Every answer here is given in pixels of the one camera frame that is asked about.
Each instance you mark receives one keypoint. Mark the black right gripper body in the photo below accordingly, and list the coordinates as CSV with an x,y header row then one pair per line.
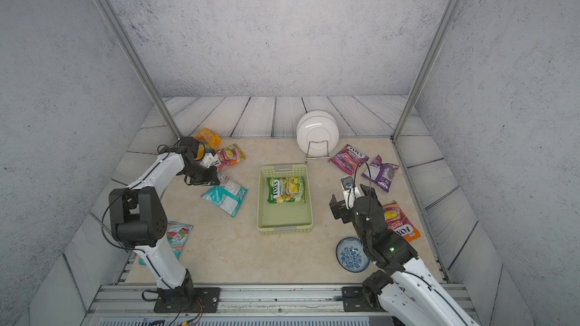
x,y
346,214

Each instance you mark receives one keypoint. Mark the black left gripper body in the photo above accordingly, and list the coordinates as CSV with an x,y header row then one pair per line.
x,y
201,175

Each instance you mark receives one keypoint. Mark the pink yellow Fox's candy bag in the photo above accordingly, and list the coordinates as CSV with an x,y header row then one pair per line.
x,y
228,157

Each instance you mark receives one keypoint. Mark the teal Fox's candy bag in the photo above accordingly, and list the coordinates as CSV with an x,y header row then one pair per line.
x,y
227,195

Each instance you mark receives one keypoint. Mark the green Fox's spring tea bag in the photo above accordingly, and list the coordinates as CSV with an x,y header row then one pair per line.
x,y
286,190

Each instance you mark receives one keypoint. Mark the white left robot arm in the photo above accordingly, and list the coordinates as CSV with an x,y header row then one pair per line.
x,y
138,220

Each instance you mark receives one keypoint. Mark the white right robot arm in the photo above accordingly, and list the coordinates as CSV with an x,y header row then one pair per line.
x,y
403,285

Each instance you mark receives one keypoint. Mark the green plastic basket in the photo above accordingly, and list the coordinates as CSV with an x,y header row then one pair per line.
x,y
284,217

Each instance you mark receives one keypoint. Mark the yellow orange candy bag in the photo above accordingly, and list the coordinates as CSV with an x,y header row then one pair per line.
x,y
210,139

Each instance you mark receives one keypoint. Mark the blue patterned bowl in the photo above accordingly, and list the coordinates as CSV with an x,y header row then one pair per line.
x,y
350,255

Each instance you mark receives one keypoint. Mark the pink Fox's berries candy bag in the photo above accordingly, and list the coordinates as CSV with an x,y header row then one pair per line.
x,y
349,159

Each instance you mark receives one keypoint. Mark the purple Fox's berries bag back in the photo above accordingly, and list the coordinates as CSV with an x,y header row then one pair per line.
x,y
381,173

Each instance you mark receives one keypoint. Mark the orange Fox's fruits candy bag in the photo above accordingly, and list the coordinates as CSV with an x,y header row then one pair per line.
x,y
397,221

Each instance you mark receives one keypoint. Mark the teal red Fox's fruits bag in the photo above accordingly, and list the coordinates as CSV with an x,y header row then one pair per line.
x,y
177,235

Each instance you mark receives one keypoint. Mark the white plate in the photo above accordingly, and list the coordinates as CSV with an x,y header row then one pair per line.
x,y
317,125

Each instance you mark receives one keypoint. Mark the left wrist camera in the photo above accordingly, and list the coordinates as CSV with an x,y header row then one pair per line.
x,y
210,159

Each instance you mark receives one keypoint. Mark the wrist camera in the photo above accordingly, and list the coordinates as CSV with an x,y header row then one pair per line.
x,y
350,191
210,159

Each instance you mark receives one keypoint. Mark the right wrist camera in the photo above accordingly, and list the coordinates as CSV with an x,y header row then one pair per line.
x,y
350,191

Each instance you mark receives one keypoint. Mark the metal wire plate rack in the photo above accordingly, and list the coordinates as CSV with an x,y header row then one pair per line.
x,y
318,150

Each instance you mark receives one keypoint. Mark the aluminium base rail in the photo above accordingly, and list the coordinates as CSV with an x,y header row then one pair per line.
x,y
131,304

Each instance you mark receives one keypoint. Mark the aluminium corner post left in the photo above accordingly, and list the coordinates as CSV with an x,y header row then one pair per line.
x,y
115,24

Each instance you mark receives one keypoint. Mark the aluminium corner post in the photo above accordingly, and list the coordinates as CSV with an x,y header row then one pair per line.
x,y
115,24
444,25

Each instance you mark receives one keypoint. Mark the aluminium corner post right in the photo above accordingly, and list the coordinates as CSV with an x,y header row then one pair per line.
x,y
444,25

